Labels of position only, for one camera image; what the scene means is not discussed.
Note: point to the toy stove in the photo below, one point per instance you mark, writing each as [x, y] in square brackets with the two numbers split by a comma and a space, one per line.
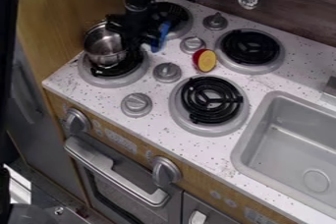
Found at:
[210, 100]

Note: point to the silver pot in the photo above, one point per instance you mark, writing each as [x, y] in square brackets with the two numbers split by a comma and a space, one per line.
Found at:
[103, 44]

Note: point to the red and yellow toy fruit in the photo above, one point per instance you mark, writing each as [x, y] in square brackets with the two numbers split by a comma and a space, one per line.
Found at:
[205, 60]

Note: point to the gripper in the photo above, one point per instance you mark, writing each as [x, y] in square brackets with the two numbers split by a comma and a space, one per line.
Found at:
[133, 25]

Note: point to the blue toy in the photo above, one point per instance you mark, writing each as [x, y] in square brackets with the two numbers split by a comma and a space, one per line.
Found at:
[160, 36]

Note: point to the toy sink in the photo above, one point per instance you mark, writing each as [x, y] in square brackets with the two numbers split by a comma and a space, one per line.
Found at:
[289, 149]

